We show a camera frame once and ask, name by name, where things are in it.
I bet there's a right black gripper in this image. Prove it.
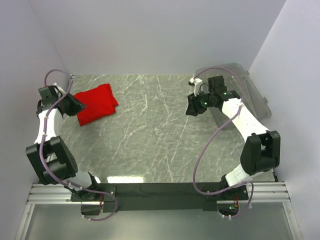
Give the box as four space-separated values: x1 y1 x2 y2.
185 89 215 117

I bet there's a red t shirt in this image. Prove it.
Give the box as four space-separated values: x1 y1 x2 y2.
74 83 119 126

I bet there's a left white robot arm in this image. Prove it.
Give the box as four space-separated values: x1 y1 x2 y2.
25 84 100 201

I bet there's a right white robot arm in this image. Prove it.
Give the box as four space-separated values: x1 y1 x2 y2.
185 75 281 200

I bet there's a clear plastic bin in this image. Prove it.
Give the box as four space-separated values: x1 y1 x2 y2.
194 63 272 121

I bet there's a black base crossbar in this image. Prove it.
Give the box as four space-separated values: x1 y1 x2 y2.
69 182 250 213

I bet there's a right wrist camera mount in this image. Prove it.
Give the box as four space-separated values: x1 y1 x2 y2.
188 77 203 96

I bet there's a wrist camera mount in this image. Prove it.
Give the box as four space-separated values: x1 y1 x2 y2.
188 77 203 96
53 83 66 98

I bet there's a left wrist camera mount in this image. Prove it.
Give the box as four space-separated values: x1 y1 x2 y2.
53 83 66 98

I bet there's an aluminium rail frame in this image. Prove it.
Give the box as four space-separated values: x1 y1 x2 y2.
15 178 301 240

